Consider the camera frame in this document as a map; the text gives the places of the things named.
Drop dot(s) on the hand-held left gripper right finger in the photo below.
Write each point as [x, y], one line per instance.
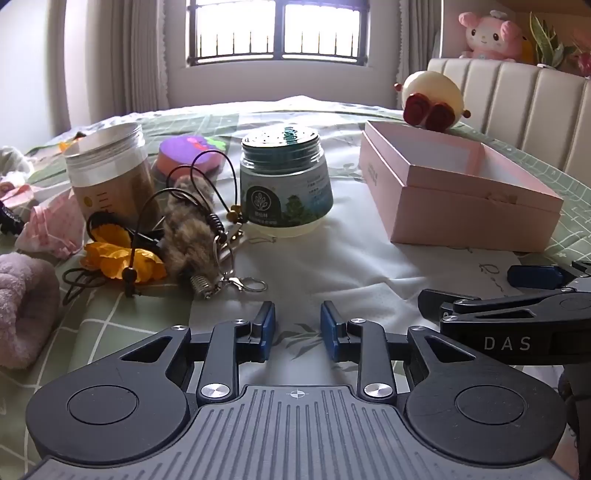
[327, 330]

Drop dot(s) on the cream round plush toy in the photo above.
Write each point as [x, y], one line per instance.
[434, 94]

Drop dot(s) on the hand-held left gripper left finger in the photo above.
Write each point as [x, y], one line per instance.
[266, 330]

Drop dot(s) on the pink bunny plush toy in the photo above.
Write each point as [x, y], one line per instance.
[490, 37]

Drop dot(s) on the white grey plush toy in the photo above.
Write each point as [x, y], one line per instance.
[11, 164]

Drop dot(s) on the orange flower charm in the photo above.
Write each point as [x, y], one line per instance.
[122, 258]

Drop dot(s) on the green checked bed sheet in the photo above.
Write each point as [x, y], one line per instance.
[332, 263]

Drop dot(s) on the window with dark frame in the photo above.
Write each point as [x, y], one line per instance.
[277, 32]

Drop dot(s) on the yellow plush toy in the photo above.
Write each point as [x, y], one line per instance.
[527, 48]

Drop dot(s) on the purple and orange sponge toy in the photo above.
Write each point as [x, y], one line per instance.
[189, 154]

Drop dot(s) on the clear jar with silver lid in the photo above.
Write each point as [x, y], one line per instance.
[108, 184]

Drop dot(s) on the beige padded headboard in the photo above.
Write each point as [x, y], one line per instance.
[521, 106]

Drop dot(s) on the green lidded jar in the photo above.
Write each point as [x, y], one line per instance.
[286, 189]

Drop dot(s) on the pink artificial flower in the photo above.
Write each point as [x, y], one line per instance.
[582, 50]

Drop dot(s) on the pink and white cloth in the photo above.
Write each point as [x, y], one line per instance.
[51, 226]

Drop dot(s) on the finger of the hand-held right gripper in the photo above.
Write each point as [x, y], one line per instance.
[443, 302]
[540, 277]

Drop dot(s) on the pink fuzzy plush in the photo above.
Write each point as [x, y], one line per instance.
[25, 314]

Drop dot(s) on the grey curtain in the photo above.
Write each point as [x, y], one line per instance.
[134, 55]
[418, 46]

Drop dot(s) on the pink cardboard box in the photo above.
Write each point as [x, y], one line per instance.
[461, 194]

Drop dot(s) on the green potted plant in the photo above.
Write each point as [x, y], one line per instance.
[547, 44]

